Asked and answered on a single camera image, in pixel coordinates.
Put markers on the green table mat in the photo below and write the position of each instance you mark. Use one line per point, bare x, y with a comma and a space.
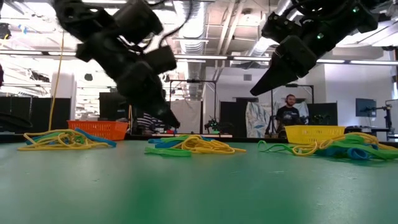
199, 186

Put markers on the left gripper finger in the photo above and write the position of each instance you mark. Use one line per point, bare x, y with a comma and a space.
166, 102
149, 99

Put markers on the long ceiling light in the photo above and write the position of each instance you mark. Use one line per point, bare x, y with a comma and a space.
202, 57
357, 62

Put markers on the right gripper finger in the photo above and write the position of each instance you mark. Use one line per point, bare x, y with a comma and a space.
273, 77
274, 54

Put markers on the wall-mounted screen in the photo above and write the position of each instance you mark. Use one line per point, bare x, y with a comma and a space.
366, 107

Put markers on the green rubber band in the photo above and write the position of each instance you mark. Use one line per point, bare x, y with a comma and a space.
46, 136
259, 146
351, 138
174, 137
373, 152
168, 152

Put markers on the yellow plastic basket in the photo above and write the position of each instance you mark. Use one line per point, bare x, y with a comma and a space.
311, 133

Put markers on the left rubber band pile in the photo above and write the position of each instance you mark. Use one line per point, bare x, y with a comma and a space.
31, 148
73, 132

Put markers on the right rubber band pile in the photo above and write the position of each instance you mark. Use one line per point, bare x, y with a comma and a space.
303, 152

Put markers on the black partition panel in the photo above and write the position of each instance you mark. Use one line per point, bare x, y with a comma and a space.
233, 118
326, 112
34, 112

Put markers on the white hanging cloth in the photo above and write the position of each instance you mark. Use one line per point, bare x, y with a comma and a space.
186, 115

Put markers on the black round ceiling fixture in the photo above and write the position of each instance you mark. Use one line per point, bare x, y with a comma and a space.
88, 77

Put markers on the black metal stand frame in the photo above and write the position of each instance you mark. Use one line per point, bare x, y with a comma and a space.
192, 81
306, 85

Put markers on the orange plastic basket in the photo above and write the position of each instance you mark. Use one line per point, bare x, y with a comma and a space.
102, 129

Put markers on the black camera stand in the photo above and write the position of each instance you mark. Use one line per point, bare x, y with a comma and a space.
388, 118

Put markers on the black monitor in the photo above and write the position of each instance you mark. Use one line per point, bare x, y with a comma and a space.
109, 105

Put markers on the small background robot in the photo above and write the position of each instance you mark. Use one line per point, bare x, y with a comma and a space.
214, 124

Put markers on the rubber band pile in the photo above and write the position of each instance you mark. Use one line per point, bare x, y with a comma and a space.
303, 152
73, 132
31, 148

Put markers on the patterned hanging cloth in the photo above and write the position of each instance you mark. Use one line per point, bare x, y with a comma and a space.
256, 119

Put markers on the blue rubber band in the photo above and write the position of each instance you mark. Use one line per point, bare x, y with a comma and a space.
329, 152
164, 144
357, 154
99, 140

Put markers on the black aluminium table frame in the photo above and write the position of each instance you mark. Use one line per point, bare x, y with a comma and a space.
136, 137

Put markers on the person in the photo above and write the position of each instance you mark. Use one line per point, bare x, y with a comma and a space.
146, 121
287, 116

